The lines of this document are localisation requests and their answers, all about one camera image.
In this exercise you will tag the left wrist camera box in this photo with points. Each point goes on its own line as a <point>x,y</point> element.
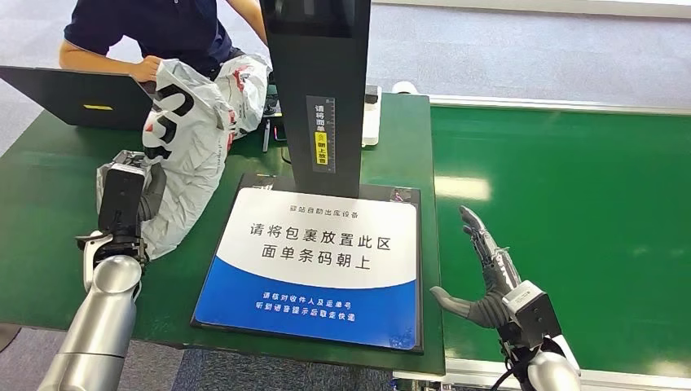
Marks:
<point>121,202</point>

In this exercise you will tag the black laptop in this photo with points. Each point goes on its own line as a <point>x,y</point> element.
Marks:
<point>81,97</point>

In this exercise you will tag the person's right hand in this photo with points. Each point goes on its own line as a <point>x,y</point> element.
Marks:
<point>146,69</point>

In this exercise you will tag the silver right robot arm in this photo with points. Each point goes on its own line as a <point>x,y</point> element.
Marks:
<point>550,375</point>

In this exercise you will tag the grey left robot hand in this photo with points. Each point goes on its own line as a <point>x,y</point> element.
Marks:
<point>154,191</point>

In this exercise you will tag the blue white machine base plate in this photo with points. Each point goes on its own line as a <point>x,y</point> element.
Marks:
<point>318,302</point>

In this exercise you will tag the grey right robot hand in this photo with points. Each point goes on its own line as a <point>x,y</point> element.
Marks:
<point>496,280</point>

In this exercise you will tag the white desktop device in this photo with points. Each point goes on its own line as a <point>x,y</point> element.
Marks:
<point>372,121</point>

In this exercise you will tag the white package with black logo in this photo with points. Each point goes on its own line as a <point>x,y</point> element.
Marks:
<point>189,151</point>

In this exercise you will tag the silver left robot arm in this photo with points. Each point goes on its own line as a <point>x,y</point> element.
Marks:
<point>102,324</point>

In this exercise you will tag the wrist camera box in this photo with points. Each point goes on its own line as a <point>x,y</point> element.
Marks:
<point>121,202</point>
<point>534,315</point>

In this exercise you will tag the white package with red print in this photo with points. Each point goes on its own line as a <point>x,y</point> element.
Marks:
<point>251,92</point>

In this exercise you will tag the small black device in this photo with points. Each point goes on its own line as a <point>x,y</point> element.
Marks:
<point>271,108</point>

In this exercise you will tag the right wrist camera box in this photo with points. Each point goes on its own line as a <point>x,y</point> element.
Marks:
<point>534,315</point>

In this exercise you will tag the black phone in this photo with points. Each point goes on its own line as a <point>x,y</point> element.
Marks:
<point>279,134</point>

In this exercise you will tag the white roll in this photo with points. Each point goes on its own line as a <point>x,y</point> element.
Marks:
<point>405,88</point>

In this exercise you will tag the black scanner machine column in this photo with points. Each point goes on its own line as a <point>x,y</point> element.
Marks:
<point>318,70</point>

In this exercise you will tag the person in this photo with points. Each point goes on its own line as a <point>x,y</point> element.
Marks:
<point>162,24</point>

